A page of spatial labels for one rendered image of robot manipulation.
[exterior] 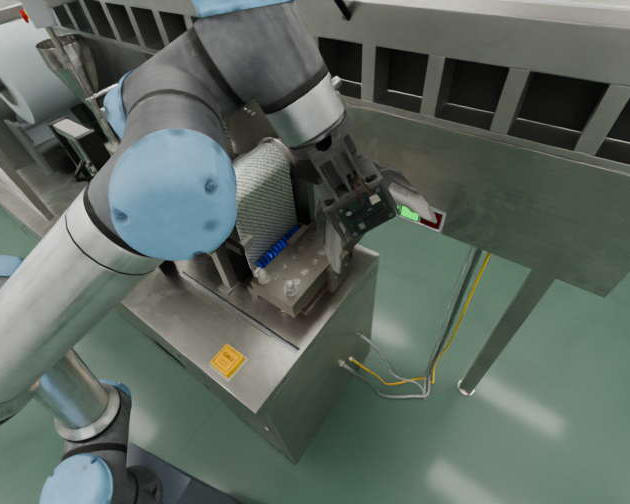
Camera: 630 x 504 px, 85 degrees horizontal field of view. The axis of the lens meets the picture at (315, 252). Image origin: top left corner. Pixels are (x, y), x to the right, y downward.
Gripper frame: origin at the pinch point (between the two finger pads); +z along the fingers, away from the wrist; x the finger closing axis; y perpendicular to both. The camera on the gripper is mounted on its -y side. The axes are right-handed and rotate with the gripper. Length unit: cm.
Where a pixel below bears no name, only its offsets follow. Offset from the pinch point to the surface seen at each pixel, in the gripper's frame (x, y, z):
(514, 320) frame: 25, -37, 87
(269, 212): -26, -53, 11
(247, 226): -32, -46, 8
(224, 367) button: -56, -23, 31
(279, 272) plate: -33, -43, 25
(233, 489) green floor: -113, -29, 108
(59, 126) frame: -59, -60, -37
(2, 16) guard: -74, -109, -72
